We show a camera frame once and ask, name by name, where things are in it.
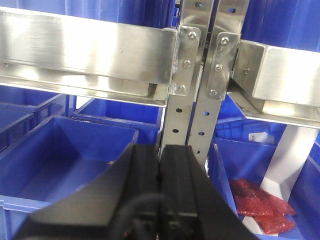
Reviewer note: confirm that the white folded packaging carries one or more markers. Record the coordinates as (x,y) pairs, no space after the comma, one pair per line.
(293,176)

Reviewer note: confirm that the blue bin middle rear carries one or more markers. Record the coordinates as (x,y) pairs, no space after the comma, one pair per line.
(144,117)

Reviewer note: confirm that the blue bin with red bags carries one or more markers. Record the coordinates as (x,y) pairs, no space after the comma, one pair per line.
(230,159)

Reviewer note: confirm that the blue bin left front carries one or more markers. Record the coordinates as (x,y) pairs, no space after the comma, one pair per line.
(55,159)

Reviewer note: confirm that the right shelf steel beam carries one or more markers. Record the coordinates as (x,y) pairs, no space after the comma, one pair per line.
(277,84)

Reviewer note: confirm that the blue bin far left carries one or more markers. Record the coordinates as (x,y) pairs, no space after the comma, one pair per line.
(23,109)

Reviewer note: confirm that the tilted blue bin behind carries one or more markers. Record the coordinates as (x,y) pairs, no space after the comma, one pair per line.
(232,125)

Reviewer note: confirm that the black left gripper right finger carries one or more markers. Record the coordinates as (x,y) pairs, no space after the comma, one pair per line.
(198,212)

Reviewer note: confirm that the left shelf steel beam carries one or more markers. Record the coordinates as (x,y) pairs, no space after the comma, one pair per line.
(86,57)

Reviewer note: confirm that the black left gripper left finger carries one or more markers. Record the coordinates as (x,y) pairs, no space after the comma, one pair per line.
(122,203)

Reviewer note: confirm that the shelf steel beam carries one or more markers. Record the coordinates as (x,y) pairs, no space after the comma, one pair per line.
(277,84)
(86,57)

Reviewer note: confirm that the left shelf perforated steel post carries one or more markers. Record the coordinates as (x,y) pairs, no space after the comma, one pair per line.
(193,25)

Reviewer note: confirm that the shelf perforated steel post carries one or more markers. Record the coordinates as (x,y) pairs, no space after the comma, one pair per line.
(193,25)
(228,20)

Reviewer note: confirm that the large blue bin upper shelf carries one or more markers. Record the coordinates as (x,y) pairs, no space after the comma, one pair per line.
(291,24)

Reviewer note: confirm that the right shelf perforated steel post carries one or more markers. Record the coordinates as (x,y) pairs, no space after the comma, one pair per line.
(228,20)

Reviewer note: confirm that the red plastic bags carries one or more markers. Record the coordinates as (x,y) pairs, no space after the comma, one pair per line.
(267,210)

